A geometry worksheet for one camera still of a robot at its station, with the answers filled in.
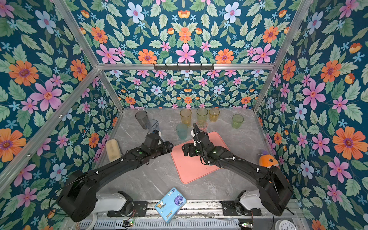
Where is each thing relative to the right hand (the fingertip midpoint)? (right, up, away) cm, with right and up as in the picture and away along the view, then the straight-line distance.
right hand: (187, 146), depth 81 cm
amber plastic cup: (+19, +21, +31) cm, 42 cm away
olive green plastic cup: (+9, +19, +26) cm, 34 cm away
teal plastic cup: (-4, +9, +12) cm, 16 cm away
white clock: (+47, -35, -15) cm, 60 cm away
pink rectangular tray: (+2, -16, +8) cm, 18 cm away
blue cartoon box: (-8, -28, -11) cm, 31 cm away
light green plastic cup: (+36, +15, +23) cm, 45 cm away
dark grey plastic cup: (-33, +17, +17) cm, 41 cm away
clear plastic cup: (-15, +14, +29) cm, 35 cm away
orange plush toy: (+46, -8, 0) cm, 47 cm away
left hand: (-10, +1, +3) cm, 10 cm away
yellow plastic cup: (-2, +18, +18) cm, 26 cm away
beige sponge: (-50, -4, +12) cm, 51 cm away
